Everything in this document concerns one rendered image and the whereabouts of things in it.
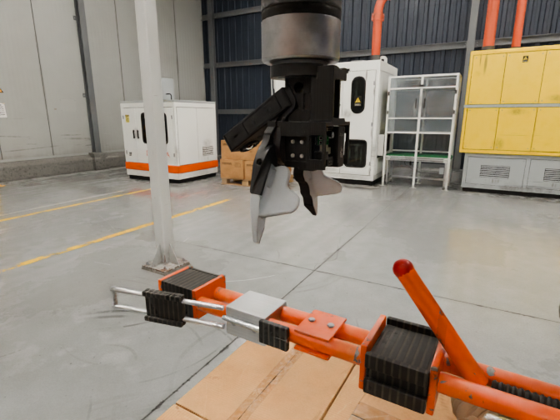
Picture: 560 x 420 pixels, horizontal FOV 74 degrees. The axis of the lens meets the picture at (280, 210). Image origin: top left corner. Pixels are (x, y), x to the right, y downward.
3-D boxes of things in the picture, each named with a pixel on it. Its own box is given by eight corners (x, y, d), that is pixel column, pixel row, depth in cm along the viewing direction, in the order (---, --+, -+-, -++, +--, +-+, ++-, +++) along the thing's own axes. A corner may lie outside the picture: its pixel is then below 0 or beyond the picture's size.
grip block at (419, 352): (444, 369, 47) (449, 328, 46) (432, 422, 39) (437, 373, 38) (379, 349, 51) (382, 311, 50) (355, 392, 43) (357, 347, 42)
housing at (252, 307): (287, 326, 57) (288, 299, 56) (263, 348, 51) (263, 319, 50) (251, 313, 61) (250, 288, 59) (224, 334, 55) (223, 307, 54)
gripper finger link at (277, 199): (280, 241, 38) (306, 162, 40) (234, 232, 41) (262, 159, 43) (292, 251, 40) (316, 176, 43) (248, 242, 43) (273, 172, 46)
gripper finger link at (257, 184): (254, 188, 40) (279, 121, 43) (242, 187, 41) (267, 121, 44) (273, 207, 44) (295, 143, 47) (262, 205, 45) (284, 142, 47)
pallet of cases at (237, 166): (293, 181, 804) (294, 139, 782) (269, 189, 717) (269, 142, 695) (247, 177, 861) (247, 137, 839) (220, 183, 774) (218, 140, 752)
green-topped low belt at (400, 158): (449, 186, 751) (453, 154, 736) (447, 190, 708) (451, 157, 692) (387, 181, 810) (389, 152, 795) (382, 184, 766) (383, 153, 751)
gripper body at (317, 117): (322, 177, 40) (326, 59, 37) (257, 171, 45) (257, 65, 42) (348, 168, 47) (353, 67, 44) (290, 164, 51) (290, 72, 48)
